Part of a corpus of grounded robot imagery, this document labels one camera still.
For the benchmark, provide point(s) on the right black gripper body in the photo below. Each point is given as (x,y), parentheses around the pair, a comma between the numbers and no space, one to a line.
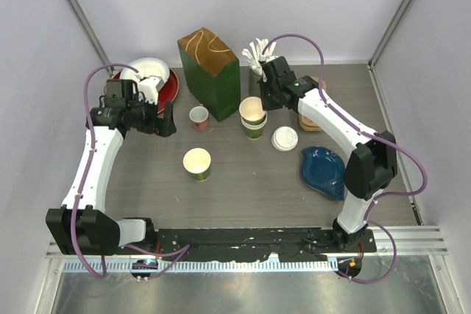
(273,90)

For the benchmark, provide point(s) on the blue leaf-shaped dish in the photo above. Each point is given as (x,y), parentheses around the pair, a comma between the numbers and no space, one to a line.
(323,170)

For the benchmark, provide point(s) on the stack of green paper cups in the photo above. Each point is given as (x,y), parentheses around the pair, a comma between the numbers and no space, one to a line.
(253,117)

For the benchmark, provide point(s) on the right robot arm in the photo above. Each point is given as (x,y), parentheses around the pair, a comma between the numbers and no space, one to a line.
(372,160)

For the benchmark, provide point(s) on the green paper bag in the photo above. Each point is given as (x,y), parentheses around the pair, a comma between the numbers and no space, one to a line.
(212,72)

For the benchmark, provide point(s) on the white paper plate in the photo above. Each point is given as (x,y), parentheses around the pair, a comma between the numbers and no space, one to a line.
(148,67)

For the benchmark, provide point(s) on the white wrapped straws bundle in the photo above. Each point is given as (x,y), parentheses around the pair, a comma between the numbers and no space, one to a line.
(257,51)

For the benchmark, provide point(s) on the grey straw holder cup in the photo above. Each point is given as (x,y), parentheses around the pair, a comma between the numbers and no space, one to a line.
(253,86)

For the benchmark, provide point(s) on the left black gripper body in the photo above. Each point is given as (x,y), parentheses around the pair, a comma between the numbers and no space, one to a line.
(144,118)

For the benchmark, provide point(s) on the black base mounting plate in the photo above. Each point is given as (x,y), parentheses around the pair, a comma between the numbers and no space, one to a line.
(248,245)

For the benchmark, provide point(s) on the cardboard cup carrier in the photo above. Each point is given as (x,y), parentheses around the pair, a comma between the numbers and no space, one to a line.
(305,123)

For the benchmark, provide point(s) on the red round tray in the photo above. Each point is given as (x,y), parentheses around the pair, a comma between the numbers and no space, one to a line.
(170,88)

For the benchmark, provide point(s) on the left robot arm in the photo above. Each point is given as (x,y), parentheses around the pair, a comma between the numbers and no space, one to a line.
(81,219)

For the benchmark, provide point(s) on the stack of white lids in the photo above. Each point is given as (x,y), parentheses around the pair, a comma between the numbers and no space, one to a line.
(284,138)

